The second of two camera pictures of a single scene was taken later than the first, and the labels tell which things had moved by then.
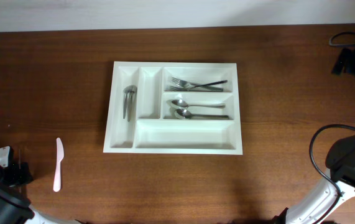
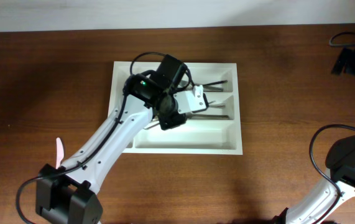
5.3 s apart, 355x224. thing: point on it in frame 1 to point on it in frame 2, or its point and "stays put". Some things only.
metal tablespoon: x=185 y=114 stays put
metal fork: x=203 y=88 stays put
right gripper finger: x=337 y=68 stays put
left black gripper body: x=15 y=173 to x=171 y=121
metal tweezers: x=20 y=166 to x=151 y=126
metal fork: x=212 y=83 stays put
